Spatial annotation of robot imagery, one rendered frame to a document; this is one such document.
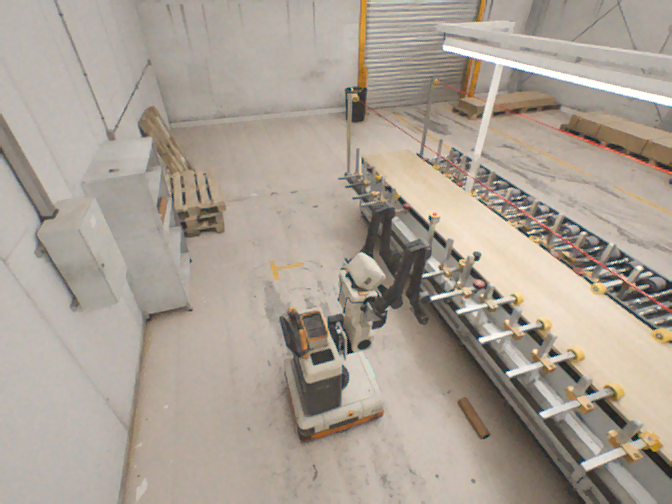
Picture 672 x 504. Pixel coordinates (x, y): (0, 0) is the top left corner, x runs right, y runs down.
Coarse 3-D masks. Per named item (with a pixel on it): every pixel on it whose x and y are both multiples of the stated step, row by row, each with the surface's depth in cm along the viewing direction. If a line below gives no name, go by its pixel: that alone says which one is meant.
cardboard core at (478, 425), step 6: (462, 402) 282; (468, 402) 281; (462, 408) 281; (468, 408) 277; (468, 414) 275; (474, 414) 273; (474, 420) 270; (480, 420) 270; (474, 426) 269; (480, 426) 266; (480, 432) 264; (486, 432) 263
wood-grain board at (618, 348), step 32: (384, 160) 459; (416, 160) 458; (416, 192) 388; (448, 192) 388; (448, 224) 336; (480, 224) 336; (512, 256) 296; (544, 256) 296; (512, 288) 266; (544, 288) 265; (576, 288) 265; (576, 320) 240; (608, 320) 240; (608, 352) 220; (640, 352) 220; (640, 384) 203; (640, 416) 188
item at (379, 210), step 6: (378, 204) 224; (384, 204) 223; (390, 204) 222; (372, 210) 223; (378, 210) 219; (384, 210) 219; (372, 216) 224; (378, 216) 221; (372, 222) 225; (378, 222) 225; (372, 228) 227; (372, 234) 229; (366, 240) 234; (372, 240) 232; (366, 246) 236; (372, 246) 235; (366, 252) 236; (372, 252) 237; (372, 258) 239
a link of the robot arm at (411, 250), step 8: (416, 240) 192; (424, 240) 192; (408, 248) 189; (416, 248) 187; (424, 248) 187; (408, 256) 189; (400, 264) 196; (408, 264) 193; (400, 272) 197; (408, 272) 197; (400, 280) 199; (392, 288) 205; (400, 288) 203; (400, 296) 204; (392, 304) 205; (400, 304) 207
